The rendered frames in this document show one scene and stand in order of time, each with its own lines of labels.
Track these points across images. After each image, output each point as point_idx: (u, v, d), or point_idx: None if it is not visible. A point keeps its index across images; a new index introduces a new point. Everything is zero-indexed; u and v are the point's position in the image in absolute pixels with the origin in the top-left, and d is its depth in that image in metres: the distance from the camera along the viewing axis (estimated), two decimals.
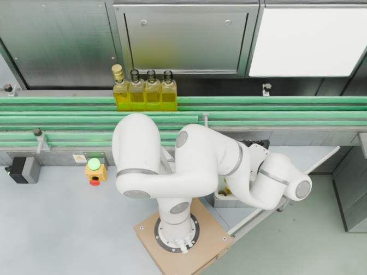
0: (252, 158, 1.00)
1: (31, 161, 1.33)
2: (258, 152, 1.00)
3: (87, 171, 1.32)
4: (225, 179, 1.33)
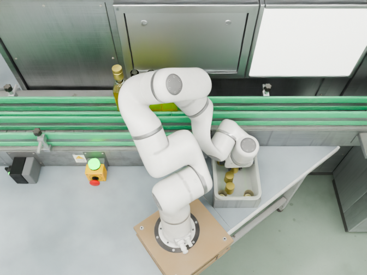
0: None
1: (31, 161, 1.33)
2: None
3: (87, 171, 1.32)
4: (225, 179, 1.33)
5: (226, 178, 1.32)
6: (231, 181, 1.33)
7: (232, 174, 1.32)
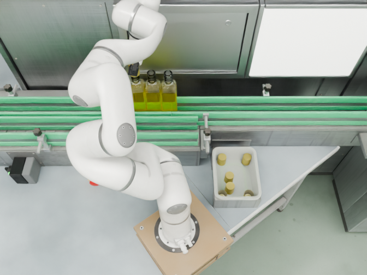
0: None
1: (31, 161, 1.33)
2: None
3: None
4: (225, 179, 1.33)
5: (226, 178, 1.32)
6: (231, 181, 1.33)
7: (232, 174, 1.32)
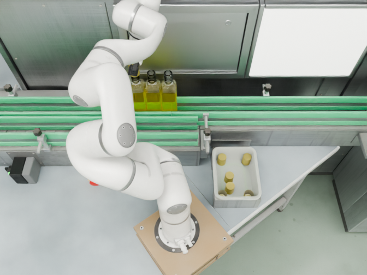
0: None
1: (31, 161, 1.33)
2: None
3: None
4: (225, 179, 1.33)
5: (226, 178, 1.32)
6: (231, 181, 1.33)
7: (232, 174, 1.32)
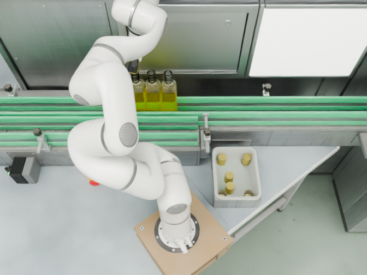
0: None
1: (31, 161, 1.33)
2: None
3: None
4: (225, 179, 1.33)
5: (226, 178, 1.32)
6: (231, 181, 1.33)
7: (232, 174, 1.32)
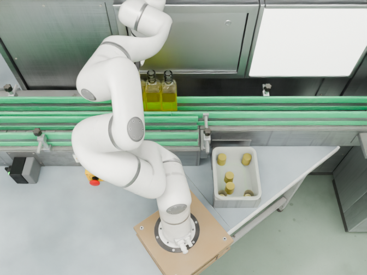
0: None
1: (31, 161, 1.33)
2: None
3: (87, 171, 1.32)
4: (225, 179, 1.33)
5: (226, 178, 1.32)
6: (231, 181, 1.33)
7: (232, 174, 1.32)
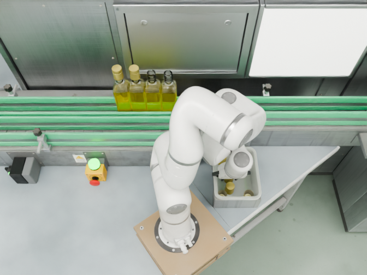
0: None
1: (31, 161, 1.33)
2: None
3: (87, 171, 1.32)
4: (225, 179, 1.33)
5: (226, 178, 1.32)
6: (231, 181, 1.33)
7: None
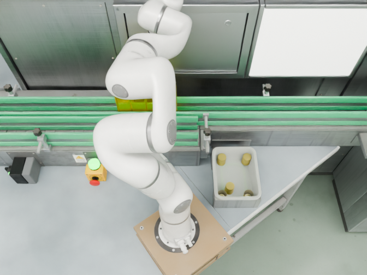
0: None
1: (31, 161, 1.33)
2: None
3: (87, 171, 1.32)
4: None
5: None
6: None
7: None
